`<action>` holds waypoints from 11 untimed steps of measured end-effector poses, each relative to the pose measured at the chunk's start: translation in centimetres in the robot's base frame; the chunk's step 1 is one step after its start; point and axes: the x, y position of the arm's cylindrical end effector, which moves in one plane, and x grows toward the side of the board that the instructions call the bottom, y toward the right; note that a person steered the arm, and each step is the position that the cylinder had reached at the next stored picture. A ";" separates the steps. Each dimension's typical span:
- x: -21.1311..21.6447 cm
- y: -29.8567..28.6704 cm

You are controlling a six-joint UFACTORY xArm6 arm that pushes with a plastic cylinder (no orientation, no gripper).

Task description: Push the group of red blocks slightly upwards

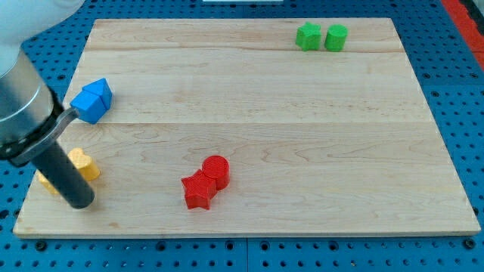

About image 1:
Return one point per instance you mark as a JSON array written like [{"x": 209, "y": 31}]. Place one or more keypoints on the yellow heart block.
[{"x": 84, "y": 164}]

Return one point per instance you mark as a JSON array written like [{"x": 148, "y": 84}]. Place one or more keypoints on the yellow block behind rod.
[{"x": 45, "y": 183}]

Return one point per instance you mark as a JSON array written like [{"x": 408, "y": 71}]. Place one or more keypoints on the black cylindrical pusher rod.
[{"x": 62, "y": 174}]

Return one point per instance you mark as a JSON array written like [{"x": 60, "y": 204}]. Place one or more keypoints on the blue cube block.
[{"x": 89, "y": 106}]

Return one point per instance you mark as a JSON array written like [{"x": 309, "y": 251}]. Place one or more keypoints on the wooden board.
[{"x": 322, "y": 144}]

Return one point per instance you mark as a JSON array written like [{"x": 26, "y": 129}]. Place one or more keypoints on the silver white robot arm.
[{"x": 32, "y": 117}]

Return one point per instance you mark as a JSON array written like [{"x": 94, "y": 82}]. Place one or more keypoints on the green cylinder block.
[{"x": 336, "y": 37}]

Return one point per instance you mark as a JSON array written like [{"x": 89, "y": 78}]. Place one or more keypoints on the red star block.
[{"x": 199, "y": 190}]

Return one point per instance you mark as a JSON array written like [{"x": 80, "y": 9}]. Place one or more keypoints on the red cylinder block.
[{"x": 217, "y": 168}]

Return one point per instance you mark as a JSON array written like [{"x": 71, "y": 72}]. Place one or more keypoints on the green star block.
[{"x": 308, "y": 37}]

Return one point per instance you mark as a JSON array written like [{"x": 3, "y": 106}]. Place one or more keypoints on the metal clamp tool mount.
[{"x": 39, "y": 146}]

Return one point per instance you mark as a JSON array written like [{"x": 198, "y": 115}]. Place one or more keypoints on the blue pentagon block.
[{"x": 101, "y": 89}]

